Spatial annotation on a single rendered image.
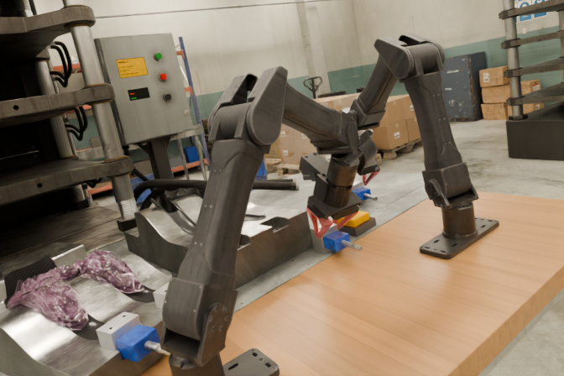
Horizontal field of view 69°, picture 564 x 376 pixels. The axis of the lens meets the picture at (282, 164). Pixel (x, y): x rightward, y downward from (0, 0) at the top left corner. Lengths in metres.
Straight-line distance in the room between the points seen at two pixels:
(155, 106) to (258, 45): 6.98
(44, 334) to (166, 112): 1.11
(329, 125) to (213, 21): 7.62
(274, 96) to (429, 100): 0.39
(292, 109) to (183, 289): 0.31
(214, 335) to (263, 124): 0.28
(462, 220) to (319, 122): 0.37
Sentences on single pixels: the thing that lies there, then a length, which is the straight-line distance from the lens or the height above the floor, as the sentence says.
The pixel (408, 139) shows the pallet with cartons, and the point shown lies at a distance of 5.78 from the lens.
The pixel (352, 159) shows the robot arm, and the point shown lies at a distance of 0.82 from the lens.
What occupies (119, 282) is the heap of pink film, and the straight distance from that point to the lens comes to 0.84.
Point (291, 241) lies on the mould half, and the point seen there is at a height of 0.84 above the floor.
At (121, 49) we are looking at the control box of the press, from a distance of 1.69.
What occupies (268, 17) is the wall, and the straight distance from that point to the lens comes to 8.84.
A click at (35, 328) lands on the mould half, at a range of 0.80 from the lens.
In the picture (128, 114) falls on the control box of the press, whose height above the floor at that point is 1.18.
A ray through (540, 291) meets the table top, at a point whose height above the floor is 0.79.
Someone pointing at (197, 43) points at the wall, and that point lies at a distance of 8.10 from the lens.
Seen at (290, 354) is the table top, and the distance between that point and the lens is 0.66.
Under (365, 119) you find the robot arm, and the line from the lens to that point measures 1.08.
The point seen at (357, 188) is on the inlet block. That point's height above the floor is 0.84.
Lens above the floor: 1.18
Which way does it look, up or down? 11 degrees down
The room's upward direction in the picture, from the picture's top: 11 degrees counter-clockwise
